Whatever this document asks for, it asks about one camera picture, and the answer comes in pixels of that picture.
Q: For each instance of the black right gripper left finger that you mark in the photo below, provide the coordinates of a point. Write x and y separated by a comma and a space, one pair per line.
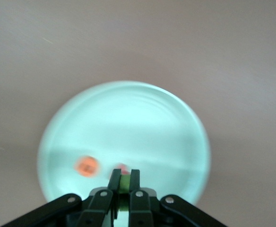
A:
100, 203

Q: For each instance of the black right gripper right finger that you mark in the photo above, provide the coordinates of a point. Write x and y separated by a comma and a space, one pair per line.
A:
140, 208

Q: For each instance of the green foam letter u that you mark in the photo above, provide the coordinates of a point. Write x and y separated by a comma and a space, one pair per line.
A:
125, 183

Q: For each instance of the orange foam letter e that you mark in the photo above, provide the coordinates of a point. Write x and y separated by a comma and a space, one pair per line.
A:
87, 167

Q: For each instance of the pink foam letter w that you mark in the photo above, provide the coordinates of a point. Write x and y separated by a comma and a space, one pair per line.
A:
123, 167

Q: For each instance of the light green plate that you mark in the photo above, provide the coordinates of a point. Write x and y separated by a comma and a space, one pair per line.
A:
128, 123

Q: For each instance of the brown table cover sheet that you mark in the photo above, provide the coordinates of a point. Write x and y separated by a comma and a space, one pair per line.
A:
199, 47

